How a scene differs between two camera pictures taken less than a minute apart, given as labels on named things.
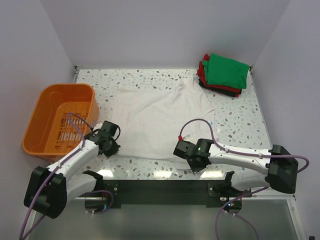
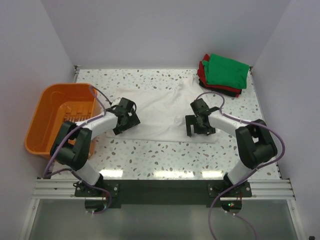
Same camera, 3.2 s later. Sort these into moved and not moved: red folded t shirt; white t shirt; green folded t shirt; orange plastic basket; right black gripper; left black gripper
Moved: right black gripper; white t shirt; left black gripper
Not moved: orange plastic basket; red folded t shirt; green folded t shirt
